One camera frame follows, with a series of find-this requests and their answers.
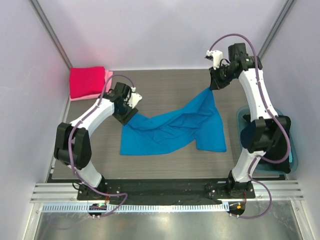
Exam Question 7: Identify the folded red t-shirt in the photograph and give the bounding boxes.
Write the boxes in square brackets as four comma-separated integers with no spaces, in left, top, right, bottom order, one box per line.
[69,66,106,101]

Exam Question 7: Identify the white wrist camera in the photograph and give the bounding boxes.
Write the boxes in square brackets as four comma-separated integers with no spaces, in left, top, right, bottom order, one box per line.
[205,50,223,70]
[126,87,143,108]

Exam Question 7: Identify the aluminium front rail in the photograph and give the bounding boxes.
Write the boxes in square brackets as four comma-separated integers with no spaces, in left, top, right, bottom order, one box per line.
[30,180,304,203]

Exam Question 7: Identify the light blue t-shirt in bin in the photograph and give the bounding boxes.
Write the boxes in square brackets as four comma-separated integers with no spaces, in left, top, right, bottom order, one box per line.
[289,152,293,163]

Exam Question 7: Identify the black t-shirt in bin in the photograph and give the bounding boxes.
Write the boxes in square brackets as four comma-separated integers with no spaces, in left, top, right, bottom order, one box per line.
[240,114,291,174]

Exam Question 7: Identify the aluminium frame post right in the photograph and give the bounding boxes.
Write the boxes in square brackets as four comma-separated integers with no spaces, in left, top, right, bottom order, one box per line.
[258,0,296,59]

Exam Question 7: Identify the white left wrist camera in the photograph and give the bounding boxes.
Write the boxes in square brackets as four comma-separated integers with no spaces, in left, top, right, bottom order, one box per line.
[126,87,143,108]

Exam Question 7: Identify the aluminium frame post left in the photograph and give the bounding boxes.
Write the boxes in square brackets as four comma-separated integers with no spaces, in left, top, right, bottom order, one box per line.
[29,0,73,69]

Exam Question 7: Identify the white slotted cable duct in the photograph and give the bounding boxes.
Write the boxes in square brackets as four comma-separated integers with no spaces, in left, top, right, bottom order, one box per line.
[42,202,229,213]

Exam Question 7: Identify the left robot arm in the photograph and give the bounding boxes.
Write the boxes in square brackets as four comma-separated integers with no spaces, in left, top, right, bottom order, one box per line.
[54,92,143,200]

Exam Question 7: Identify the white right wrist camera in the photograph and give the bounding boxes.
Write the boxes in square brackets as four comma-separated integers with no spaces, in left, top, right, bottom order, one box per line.
[205,50,223,70]

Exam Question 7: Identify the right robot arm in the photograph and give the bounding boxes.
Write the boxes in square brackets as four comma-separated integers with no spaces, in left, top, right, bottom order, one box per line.
[205,43,291,200]

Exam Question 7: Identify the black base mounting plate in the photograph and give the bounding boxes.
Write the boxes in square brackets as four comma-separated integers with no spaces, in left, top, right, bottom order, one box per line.
[76,178,256,218]

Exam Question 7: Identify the aluminium frame post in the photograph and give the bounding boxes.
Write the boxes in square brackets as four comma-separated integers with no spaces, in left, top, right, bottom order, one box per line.
[29,0,73,69]
[258,0,296,59]

